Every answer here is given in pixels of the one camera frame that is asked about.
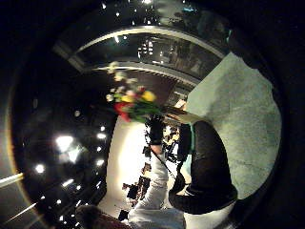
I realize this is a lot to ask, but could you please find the bouquet of mixed colourful flowers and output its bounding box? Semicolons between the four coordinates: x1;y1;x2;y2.
106;61;205;126

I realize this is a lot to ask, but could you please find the dark office furniture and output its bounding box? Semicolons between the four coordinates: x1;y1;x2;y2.
117;161;153;221

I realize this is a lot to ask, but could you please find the the person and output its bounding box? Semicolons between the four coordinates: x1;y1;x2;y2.
75;203;236;229

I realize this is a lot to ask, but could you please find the group of bright ceiling lamps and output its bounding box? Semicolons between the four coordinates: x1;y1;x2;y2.
31;108;109;223

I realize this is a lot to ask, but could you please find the thin black cable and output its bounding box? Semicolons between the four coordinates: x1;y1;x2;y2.
148;145;177;179

